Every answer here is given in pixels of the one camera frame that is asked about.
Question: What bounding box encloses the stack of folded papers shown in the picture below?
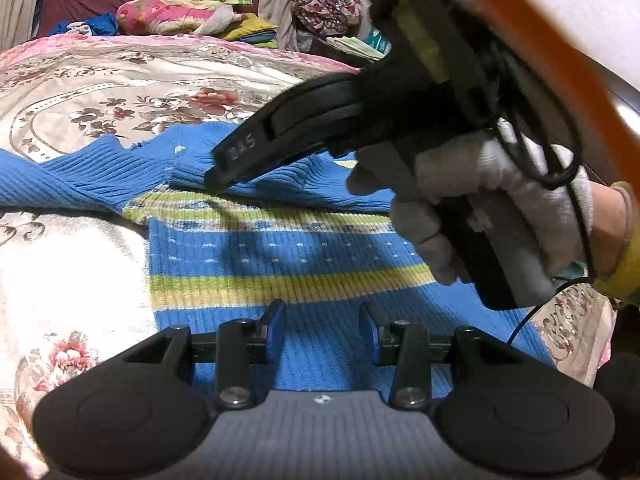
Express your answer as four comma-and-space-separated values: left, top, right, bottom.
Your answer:
325, 34, 398, 63

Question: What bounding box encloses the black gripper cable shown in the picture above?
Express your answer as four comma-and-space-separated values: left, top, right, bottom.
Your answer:
492, 112, 601, 348

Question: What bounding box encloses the crumpled blue cloth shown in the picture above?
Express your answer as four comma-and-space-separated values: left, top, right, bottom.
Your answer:
50, 11, 120, 39

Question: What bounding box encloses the blue striped knit sweater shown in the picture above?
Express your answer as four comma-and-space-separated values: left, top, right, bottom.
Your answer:
0, 122, 557, 397

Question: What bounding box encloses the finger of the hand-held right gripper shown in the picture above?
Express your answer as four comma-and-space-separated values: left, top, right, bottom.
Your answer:
204, 102, 362, 195

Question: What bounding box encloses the brown floral cloth bundle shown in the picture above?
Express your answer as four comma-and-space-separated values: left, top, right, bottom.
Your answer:
290, 0, 364, 40

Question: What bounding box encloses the yellow folded cloth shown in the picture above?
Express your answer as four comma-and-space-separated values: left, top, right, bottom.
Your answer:
220, 11, 279, 42

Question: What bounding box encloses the white fuzzy cloth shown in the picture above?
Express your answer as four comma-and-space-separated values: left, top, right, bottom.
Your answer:
192, 7, 245, 36

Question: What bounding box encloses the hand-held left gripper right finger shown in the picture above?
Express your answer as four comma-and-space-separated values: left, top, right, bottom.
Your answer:
359, 301, 507, 409

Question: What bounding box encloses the person's right hand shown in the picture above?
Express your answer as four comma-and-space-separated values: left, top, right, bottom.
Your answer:
346, 119, 597, 302

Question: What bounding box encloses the person's right forearm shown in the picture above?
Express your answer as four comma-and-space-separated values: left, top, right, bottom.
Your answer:
582, 180, 640, 311

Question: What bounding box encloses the floral satin bedspread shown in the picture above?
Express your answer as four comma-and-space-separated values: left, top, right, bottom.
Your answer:
0, 35, 618, 463

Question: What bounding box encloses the maroon headboard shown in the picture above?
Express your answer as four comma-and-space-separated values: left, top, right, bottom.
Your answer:
36, 0, 262, 38

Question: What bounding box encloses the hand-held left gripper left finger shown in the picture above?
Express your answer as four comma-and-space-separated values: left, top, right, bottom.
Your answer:
120, 299, 287, 409

